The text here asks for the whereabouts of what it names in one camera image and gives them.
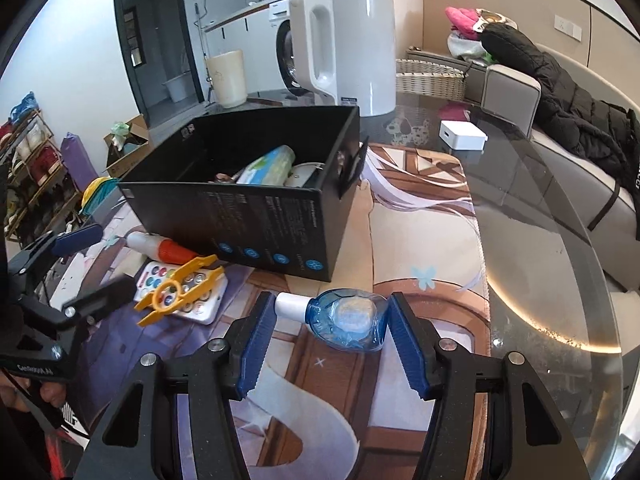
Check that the shoe rack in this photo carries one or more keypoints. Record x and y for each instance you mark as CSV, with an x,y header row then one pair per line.
x,y
35,170

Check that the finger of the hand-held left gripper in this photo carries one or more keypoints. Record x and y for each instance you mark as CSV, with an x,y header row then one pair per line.
x,y
102,295
85,237

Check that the black puffer jacket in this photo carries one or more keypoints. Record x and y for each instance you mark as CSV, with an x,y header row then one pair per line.
x,y
565,95

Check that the wall outlet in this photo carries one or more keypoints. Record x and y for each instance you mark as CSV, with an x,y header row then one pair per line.
x,y
568,27

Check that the beige trash bin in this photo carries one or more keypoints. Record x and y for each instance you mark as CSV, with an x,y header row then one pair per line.
x,y
226,80

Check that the blue plastic bottle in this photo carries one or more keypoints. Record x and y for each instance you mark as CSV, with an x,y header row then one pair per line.
x,y
345,317

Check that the yellow plastic tool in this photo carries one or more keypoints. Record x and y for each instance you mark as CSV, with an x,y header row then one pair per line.
x,y
172,292

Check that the printed desk mat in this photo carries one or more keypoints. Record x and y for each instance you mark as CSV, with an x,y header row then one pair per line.
x,y
400,220

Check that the grey sofa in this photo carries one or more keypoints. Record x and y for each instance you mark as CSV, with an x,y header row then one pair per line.
x,y
575,200

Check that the wicker basket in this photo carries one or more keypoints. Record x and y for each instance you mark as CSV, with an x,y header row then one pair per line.
x,y
430,80

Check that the purple rolled mat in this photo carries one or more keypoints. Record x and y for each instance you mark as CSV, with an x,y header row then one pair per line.
x,y
77,160

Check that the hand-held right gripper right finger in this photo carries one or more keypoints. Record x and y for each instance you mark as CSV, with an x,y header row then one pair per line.
x,y
407,347

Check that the green pack with white label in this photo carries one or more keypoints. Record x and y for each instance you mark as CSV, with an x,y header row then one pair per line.
x,y
265,165

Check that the small white box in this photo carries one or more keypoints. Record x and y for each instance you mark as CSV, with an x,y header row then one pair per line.
x,y
462,135

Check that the black cardboard box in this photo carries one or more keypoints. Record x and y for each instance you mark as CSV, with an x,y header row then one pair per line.
x,y
240,225

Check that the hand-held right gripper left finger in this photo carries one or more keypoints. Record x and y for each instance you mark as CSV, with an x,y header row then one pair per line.
x,y
255,352

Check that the white washing machine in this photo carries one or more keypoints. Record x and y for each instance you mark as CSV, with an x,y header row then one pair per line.
x,y
282,45

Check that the person's left hand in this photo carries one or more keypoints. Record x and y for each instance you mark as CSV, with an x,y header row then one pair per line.
x,y
50,394

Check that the white bottle with orange cap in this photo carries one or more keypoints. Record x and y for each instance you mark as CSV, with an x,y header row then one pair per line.
x,y
160,247

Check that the brown cardboard box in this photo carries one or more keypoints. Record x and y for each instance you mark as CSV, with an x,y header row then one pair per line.
x,y
125,150

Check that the white bucket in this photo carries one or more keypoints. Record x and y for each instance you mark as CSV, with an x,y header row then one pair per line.
x,y
177,87

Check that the white electric kettle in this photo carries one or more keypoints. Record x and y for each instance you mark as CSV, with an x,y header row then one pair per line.
x,y
360,45

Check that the pink clothes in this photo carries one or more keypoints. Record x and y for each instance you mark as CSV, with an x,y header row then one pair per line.
x,y
462,22

